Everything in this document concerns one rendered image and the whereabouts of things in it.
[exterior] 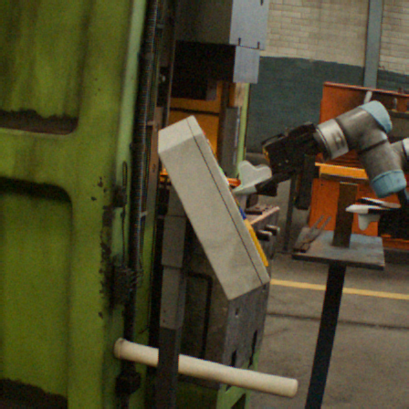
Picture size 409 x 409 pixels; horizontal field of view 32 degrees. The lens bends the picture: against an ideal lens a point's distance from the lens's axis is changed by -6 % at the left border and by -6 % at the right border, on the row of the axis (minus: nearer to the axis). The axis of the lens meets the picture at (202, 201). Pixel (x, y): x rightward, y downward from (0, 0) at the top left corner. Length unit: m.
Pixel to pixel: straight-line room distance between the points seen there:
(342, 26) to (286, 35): 0.75
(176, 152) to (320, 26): 8.26
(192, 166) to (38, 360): 0.89
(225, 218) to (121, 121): 0.47
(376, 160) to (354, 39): 7.93
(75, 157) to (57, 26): 0.33
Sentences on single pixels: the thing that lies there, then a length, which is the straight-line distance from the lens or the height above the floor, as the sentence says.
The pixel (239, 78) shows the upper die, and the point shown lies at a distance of 1.87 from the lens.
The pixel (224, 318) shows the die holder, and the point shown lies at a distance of 1.89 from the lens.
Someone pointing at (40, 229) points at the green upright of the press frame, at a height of 0.88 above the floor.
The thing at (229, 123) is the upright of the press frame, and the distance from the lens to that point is 2.26.
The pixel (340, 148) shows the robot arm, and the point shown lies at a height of 1.17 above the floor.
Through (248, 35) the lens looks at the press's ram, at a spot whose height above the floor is 1.40.
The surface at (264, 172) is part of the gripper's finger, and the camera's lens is 1.47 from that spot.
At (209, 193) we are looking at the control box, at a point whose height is 1.10.
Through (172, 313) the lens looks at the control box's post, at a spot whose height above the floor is 0.83.
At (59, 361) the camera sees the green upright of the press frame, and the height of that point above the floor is 0.54.
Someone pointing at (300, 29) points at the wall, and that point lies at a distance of 9.42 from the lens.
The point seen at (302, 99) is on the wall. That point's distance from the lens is 9.40.
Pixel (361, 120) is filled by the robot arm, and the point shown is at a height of 1.23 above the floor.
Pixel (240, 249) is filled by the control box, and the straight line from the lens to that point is 1.24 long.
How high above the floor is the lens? 1.32
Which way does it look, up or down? 11 degrees down
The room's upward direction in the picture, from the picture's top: 5 degrees clockwise
